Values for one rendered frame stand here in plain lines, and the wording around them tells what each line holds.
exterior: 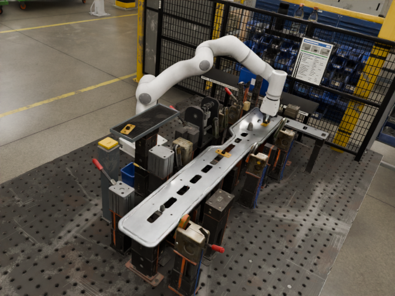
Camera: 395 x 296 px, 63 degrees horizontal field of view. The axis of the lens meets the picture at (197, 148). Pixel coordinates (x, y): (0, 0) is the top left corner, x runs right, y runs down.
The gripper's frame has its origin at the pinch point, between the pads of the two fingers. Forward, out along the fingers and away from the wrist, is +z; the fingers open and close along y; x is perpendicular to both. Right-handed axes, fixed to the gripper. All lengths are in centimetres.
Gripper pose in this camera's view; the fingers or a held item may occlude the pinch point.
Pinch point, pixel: (266, 120)
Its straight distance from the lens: 207.2
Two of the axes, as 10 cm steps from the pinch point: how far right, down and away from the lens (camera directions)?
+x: 5.3, -4.2, 7.4
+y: 8.4, 3.9, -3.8
